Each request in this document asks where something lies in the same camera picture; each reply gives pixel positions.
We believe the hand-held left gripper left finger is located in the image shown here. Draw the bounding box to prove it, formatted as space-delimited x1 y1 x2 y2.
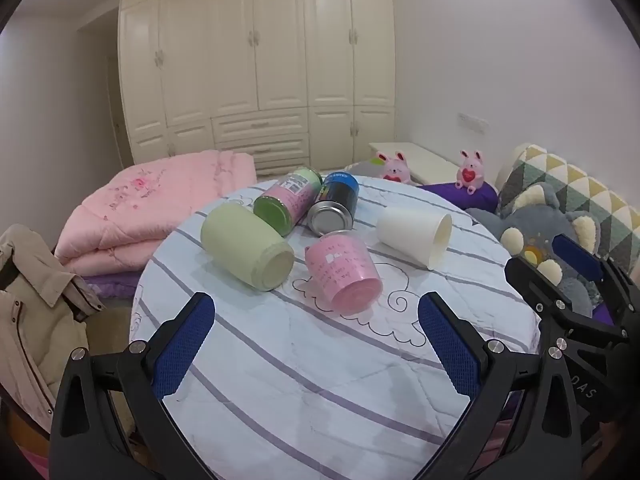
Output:
47 291 217 480

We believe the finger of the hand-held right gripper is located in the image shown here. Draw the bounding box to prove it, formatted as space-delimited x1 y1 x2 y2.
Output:
504 256 627 352
551 233 640 342

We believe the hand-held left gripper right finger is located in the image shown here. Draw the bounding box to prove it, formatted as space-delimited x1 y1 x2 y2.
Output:
417 291 584 480

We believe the pink plastic cup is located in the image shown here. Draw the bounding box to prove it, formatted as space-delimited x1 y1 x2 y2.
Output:
304 230 385 316

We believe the white paper cup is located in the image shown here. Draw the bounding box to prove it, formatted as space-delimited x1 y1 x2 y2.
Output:
376 206 454 271

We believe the light green cup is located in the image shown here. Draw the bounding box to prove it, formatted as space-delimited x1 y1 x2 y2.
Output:
200 203 296 292

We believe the grey plush toy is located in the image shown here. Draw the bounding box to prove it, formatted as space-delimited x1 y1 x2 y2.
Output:
467 182 609 319

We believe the triangle patterned cushion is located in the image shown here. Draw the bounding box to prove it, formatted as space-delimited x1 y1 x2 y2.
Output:
497 143 640 272

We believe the purple bed sheet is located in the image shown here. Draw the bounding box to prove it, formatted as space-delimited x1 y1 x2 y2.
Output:
80 269 152 302

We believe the purple pillow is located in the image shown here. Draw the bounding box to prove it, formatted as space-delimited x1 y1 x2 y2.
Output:
417 180 500 214

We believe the pink bunny plush toy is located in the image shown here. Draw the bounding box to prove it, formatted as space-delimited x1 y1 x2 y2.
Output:
375 150 414 185
454 149 485 195

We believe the folded pink quilt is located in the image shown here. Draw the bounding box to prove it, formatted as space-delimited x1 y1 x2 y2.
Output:
53 149 259 277

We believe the beige jacket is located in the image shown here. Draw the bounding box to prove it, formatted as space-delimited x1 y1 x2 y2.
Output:
0 224 107 420

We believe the white bedside bench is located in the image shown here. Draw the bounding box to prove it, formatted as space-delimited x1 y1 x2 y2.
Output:
369 141 469 186

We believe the green and pink can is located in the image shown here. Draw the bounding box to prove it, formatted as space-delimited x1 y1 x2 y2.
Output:
253 166 324 238

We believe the blue and black metal can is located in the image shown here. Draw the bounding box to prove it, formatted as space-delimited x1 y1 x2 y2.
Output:
306 171 360 237

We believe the cream wardrobe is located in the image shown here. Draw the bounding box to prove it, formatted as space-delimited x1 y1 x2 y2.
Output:
117 0 397 177

